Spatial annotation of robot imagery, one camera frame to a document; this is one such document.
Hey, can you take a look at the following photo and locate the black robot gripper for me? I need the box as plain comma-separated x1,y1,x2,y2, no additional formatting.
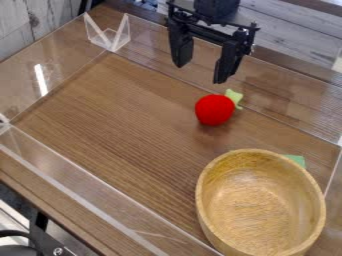
167,0,259,84

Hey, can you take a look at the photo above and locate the red felt strawberry toy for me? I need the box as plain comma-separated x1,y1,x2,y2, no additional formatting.
195,89,243,126

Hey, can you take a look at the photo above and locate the green felt piece behind bowl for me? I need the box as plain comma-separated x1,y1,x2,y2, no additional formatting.
283,155,306,168

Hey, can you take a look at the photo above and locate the wooden oval bowl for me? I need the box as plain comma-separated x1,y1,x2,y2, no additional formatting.
195,149,326,256

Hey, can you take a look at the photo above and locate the clear acrylic tray enclosure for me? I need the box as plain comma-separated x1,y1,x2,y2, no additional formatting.
0,6,342,256

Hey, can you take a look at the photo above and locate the black table clamp bracket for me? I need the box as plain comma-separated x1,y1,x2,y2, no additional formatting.
29,212,77,256

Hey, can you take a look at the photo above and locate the black cable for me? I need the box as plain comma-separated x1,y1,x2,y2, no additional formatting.
0,229,37,249

